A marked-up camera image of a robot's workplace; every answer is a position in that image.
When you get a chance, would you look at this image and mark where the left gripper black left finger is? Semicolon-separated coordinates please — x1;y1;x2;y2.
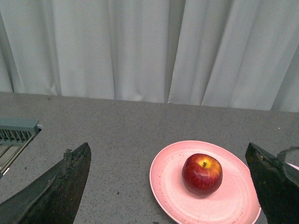
0;143;91;224

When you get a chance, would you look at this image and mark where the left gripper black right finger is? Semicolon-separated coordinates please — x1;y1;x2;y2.
245;143;299;224

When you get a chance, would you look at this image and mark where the red apple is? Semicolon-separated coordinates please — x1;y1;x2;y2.
181;153;223;196

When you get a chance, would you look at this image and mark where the light pink bowl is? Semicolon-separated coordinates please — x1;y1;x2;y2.
287;163;299;170

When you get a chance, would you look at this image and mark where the pink plate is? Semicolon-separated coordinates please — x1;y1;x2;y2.
149;140;261;224

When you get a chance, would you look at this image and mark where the grey-green slotted rack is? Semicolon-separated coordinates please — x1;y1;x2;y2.
0;117;43;176

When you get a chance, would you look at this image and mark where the white curtain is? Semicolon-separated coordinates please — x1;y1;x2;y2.
0;0;299;112

